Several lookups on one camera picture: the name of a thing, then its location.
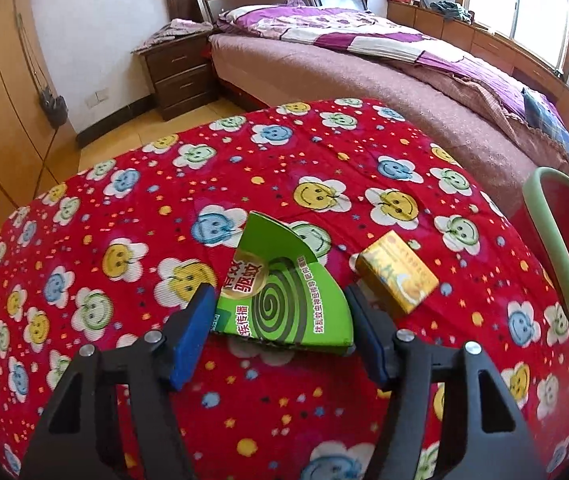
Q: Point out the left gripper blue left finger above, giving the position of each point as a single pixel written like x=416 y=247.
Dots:
x=78 y=436

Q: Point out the window with wooden frame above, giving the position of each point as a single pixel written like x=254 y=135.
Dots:
x=540 y=27

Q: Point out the red smiley flower tablecloth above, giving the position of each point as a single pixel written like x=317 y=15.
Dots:
x=273 y=209

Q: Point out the wooden wardrobe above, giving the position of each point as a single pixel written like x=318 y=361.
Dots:
x=34 y=155

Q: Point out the blue plaid pillow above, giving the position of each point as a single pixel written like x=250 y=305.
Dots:
x=539 y=116

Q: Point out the dark wooden bed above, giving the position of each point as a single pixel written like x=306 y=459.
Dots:
x=258 y=72

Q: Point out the clothes pile on cabinet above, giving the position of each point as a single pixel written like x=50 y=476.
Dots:
x=452 y=11

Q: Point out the dark wooden nightstand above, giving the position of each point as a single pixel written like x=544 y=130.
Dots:
x=181 y=74

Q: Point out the folded clothes on nightstand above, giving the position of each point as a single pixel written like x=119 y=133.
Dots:
x=176 y=29

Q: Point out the long wooden window cabinet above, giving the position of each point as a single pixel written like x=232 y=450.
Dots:
x=493 y=48

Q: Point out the green mosquito coil box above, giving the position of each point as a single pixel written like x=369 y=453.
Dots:
x=277 y=292

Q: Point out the purple striped quilt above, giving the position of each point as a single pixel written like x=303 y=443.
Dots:
x=366 y=34

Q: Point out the black hanging charger pouch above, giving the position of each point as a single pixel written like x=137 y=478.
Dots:
x=54 y=108

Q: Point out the small yellow carton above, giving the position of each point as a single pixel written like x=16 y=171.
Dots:
x=399 y=279

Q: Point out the pink checked bedspread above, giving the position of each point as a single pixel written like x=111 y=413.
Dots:
x=540 y=147

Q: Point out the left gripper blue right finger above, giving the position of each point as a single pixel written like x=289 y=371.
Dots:
x=483 y=433

